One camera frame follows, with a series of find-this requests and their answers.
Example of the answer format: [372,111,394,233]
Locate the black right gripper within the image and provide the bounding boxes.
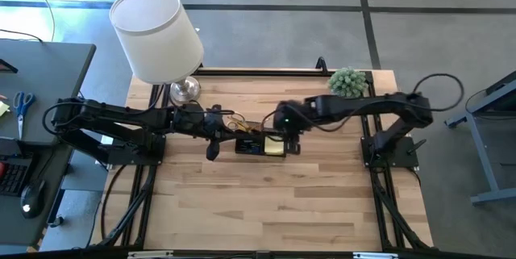
[273,102,310,156]

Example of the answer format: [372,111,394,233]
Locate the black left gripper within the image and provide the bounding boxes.
[201,104,261,162]

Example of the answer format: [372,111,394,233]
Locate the black mesh desk organizer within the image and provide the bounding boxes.
[234,128,302,158]

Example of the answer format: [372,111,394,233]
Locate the yellow sticky note pad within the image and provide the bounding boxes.
[264,135,285,157]

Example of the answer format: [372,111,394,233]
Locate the green faux plant white pot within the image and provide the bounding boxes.
[327,65,370,99]

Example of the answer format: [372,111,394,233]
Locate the table lamp white shade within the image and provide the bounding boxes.
[108,0,206,105]

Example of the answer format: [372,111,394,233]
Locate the black computer mouse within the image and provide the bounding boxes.
[19,178,48,219]

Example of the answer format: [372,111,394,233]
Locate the black keyboard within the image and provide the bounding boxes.
[0,161,30,198]

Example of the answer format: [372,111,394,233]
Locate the black flat device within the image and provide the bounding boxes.
[0,58,19,75]

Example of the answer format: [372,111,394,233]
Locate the dark grey keyboard desk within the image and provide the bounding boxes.
[0,136,76,249]

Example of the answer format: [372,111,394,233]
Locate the black aluminium table frame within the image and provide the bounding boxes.
[90,56,435,259]

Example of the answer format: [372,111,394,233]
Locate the dark blue curved handle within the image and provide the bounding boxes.
[314,56,330,76]

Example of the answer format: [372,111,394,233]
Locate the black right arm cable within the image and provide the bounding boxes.
[410,73,465,113]

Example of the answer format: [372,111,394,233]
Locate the grey metal cart frame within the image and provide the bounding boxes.
[443,69,516,206]

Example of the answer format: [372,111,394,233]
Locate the blue handled scissors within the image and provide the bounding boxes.
[12,90,37,141]

